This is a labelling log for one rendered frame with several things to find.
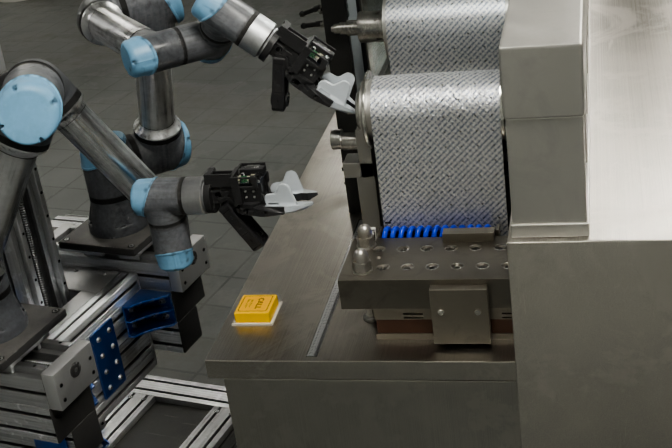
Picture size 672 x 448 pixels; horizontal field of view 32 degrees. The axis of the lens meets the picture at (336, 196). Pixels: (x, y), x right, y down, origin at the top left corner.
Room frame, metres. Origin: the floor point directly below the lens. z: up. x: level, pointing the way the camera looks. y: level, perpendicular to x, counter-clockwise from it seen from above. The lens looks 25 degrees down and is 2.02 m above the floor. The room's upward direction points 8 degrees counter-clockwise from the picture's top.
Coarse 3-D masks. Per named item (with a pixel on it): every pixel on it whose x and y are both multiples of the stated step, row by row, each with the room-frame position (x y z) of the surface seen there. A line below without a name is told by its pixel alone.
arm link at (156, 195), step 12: (144, 180) 2.09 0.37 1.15; (156, 180) 2.08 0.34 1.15; (168, 180) 2.08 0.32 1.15; (180, 180) 2.07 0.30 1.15; (132, 192) 2.07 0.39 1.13; (144, 192) 2.07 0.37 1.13; (156, 192) 2.06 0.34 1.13; (168, 192) 2.05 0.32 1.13; (180, 192) 2.05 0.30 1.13; (132, 204) 2.07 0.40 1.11; (144, 204) 2.06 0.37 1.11; (156, 204) 2.05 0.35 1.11; (168, 204) 2.05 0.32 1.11; (180, 204) 2.04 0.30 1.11; (144, 216) 2.07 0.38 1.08; (156, 216) 2.05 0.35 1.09; (168, 216) 2.05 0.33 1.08; (180, 216) 2.07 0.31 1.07
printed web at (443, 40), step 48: (432, 0) 2.21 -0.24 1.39; (480, 0) 2.18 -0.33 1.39; (432, 48) 2.18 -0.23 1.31; (480, 48) 2.16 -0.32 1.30; (384, 96) 1.98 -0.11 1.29; (432, 96) 1.96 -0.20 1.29; (480, 96) 1.94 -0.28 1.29; (384, 144) 1.97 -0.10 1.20; (432, 144) 1.95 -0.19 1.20; (480, 144) 1.93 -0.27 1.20
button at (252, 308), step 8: (248, 296) 1.98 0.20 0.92; (256, 296) 1.97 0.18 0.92; (264, 296) 1.97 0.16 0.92; (272, 296) 1.96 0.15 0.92; (240, 304) 1.95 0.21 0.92; (248, 304) 1.94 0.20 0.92; (256, 304) 1.94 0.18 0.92; (264, 304) 1.94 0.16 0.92; (272, 304) 1.93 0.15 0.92; (240, 312) 1.92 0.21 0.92; (248, 312) 1.91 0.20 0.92; (256, 312) 1.91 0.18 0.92; (264, 312) 1.91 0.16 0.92; (272, 312) 1.92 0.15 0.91; (240, 320) 1.92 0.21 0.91; (248, 320) 1.91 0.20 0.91; (256, 320) 1.91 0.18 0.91; (264, 320) 1.90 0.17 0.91
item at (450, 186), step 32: (384, 160) 1.97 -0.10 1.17; (416, 160) 1.96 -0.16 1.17; (448, 160) 1.94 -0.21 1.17; (480, 160) 1.93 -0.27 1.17; (384, 192) 1.97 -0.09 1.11; (416, 192) 1.96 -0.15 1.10; (448, 192) 1.94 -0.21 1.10; (480, 192) 1.93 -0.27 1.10; (384, 224) 1.97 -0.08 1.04; (416, 224) 1.96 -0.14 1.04; (448, 224) 1.94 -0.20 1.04
